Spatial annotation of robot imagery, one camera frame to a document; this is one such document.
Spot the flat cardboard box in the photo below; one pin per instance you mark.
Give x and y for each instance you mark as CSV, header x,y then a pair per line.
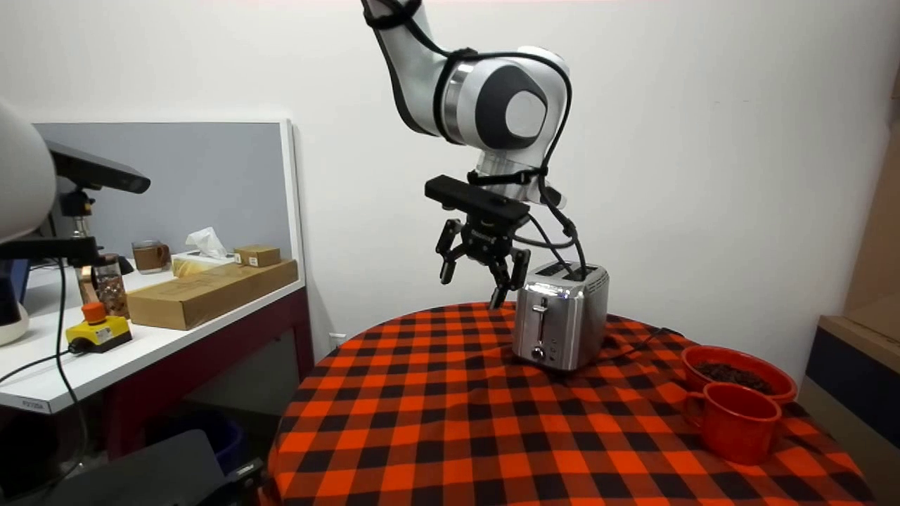
x,y
206,296

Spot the white desk maroon frame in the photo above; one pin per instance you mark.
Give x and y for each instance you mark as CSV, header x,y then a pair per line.
x,y
158,342

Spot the brown patterned packet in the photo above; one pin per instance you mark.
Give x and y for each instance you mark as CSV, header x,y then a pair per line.
x,y
104,281

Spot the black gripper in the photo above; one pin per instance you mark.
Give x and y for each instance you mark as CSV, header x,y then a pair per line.
x,y
481,244

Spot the red ceramic bowl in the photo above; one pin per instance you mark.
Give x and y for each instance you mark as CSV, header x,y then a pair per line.
x,y
779,385

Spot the brown cup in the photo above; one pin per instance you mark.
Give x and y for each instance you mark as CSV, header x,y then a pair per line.
x,y
151,255

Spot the orange black checkered tablecloth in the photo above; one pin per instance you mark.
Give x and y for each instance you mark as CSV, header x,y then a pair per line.
x,y
452,423

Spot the yellow toy vehicle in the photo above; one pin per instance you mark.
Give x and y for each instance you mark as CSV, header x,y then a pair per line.
x,y
99,329

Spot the black camera on stand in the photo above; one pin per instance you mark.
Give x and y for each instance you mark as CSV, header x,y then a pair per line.
x,y
95,170

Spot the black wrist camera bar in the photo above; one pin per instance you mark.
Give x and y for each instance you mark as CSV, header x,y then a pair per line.
x,y
469,197

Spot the silver two-slot toaster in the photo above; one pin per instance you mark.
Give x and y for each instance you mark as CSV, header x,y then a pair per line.
x,y
563,325

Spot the white rounded device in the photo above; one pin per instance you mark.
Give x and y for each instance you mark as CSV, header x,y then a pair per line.
x,y
24,177

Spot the wooden cabinet with dark panel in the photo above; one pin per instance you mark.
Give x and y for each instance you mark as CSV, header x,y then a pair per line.
x,y
847,374

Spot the small brown box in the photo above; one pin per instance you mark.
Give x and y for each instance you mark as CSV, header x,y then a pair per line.
x,y
258,255

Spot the red ceramic mug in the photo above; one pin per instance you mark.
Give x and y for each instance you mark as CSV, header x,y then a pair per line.
x,y
741,430

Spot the tissue box with white tissue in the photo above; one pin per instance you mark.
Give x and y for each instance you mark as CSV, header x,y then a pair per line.
x,y
200,248

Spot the dark brown coffee beans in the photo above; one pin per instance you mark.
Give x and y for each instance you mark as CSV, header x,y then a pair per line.
x,y
736,374

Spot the grey desk partition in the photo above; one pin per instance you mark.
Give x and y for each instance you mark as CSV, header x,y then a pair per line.
x,y
206,186

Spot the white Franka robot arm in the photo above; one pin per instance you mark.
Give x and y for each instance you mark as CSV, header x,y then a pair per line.
x,y
422,73

